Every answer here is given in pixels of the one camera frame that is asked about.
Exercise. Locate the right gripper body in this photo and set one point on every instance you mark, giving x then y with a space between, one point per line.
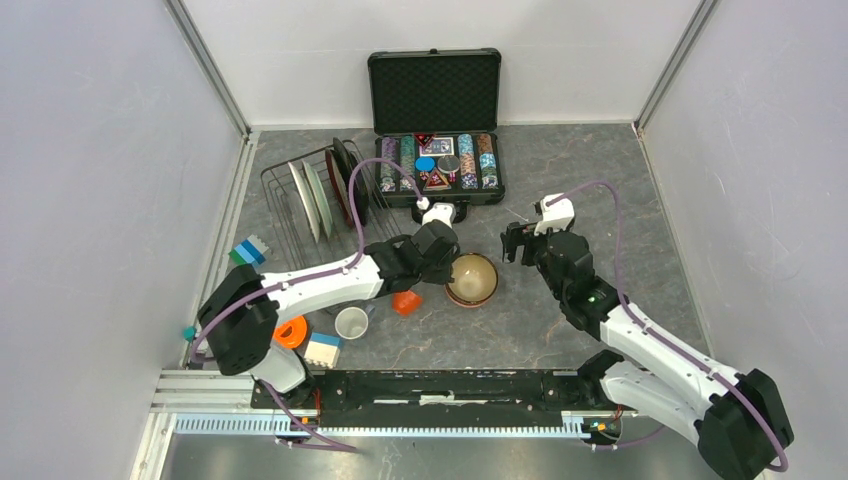
535 247

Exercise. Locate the black poker chip case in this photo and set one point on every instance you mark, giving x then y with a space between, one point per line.
435 103

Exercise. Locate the white plate teal rim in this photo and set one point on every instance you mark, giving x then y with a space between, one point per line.
307 200

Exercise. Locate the blue green stacked blocks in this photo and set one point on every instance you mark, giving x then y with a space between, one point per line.
250 251

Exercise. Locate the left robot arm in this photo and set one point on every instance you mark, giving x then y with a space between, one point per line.
239 318

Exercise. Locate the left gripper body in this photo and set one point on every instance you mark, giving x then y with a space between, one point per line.
437 273

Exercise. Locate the black wire dish rack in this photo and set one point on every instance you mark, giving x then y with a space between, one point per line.
318 212

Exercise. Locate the mint green flower plate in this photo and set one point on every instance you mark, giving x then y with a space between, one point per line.
321 199

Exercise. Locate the blue round chip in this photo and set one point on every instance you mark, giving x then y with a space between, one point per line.
425 164

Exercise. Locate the red rim beige plate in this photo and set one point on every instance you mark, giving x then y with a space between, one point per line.
338 187

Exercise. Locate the orange tape dispenser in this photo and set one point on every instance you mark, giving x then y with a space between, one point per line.
292 333

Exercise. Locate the blue white toy block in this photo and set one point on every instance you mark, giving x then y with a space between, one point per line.
323 350

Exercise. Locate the silver round dealer button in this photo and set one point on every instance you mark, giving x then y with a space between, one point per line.
448 164

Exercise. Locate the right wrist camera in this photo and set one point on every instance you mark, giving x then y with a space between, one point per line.
556 214

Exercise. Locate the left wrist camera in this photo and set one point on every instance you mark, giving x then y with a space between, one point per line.
436 212

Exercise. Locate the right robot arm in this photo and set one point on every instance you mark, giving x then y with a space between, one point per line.
737 421

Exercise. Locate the tan ceramic bowl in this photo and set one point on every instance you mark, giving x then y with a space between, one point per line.
474 280

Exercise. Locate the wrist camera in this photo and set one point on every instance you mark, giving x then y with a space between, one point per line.
436 212
556 214

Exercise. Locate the white mug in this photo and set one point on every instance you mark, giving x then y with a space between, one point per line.
352 322

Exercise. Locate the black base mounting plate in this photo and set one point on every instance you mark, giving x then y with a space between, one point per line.
447 398

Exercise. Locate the orange small cup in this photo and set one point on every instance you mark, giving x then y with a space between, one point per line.
406 302

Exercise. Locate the dark brown bottom plate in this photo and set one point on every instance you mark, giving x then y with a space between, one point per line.
356 187

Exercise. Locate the white cable duct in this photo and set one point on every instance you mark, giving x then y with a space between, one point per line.
279 425

